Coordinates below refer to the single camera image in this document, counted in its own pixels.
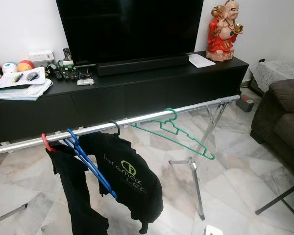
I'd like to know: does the green white mug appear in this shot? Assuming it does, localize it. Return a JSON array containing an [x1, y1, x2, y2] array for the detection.
[[58, 59, 75, 69]]

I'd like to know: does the side table white lace cover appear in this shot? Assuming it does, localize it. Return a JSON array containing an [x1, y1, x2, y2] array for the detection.
[[249, 60, 294, 94]]

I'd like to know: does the red laughing Buddha statue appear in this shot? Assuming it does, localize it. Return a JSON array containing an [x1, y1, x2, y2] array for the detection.
[[206, 0, 244, 62]]

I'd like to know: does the black soundbar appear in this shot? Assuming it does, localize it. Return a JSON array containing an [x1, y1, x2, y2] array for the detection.
[[96, 54, 190, 76]]

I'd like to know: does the white paper sheet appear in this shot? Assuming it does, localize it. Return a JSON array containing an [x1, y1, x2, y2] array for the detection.
[[188, 53, 217, 68]]

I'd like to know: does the black t-shirt green logo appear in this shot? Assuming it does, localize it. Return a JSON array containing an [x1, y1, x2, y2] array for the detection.
[[78, 132, 164, 235], [45, 142, 109, 235]]

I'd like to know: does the black plastic hanger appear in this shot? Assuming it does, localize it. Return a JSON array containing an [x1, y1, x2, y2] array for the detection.
[[109, 120, 121, 136]]

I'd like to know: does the red plastic hanger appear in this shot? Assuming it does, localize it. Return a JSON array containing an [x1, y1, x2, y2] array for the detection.
[[42, 133, 54, 151]]

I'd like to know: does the black TV console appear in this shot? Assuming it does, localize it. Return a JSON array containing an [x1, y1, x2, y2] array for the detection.
[[0, 51, 249, 145]]

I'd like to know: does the orange ball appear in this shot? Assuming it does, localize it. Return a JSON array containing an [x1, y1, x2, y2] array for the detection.
[[17, 60, 35, 72]]

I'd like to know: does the silver metal clothes rack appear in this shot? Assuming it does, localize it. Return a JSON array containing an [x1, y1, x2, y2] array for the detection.
[[0, 94, 242, 231]]

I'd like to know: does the brown fabric sofa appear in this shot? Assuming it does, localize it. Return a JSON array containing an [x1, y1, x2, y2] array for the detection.
[[250, 77, 294, 179]]

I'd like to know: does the blue plastic hanger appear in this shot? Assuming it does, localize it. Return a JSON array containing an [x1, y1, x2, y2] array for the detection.
[[64, 128, 118, 199]]

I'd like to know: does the black folding chair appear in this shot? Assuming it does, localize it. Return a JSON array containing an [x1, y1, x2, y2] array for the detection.
[[255, 181, 294, 216]]

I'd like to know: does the black flat television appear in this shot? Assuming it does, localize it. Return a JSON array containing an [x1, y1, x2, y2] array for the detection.
[[55, 0, 204, 64]]

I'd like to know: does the stack of white papers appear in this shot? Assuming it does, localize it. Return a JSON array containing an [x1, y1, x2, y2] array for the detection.
[[0, 67, 53, 101]]

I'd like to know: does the grey floor power socket box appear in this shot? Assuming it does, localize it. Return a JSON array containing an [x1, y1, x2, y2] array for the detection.
[[237, 95, 255, 113]]

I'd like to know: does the green plastic hanger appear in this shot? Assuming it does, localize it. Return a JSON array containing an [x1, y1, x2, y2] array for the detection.
[[130, 108, 215, 161]]

